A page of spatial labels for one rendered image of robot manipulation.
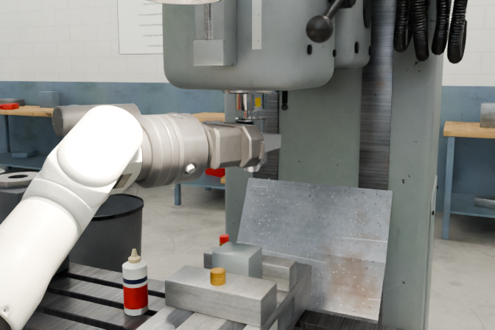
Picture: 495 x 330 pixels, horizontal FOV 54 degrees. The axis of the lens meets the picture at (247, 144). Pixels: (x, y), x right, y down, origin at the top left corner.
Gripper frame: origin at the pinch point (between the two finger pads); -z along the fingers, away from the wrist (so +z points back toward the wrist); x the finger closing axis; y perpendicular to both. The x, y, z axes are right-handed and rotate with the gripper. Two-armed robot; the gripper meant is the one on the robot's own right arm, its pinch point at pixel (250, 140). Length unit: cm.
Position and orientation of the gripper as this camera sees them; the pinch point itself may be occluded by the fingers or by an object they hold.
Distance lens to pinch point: 69.4
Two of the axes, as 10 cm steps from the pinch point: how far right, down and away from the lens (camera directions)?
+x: -6.7, -1.1, 7.4
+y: -0.1, 9.9, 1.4
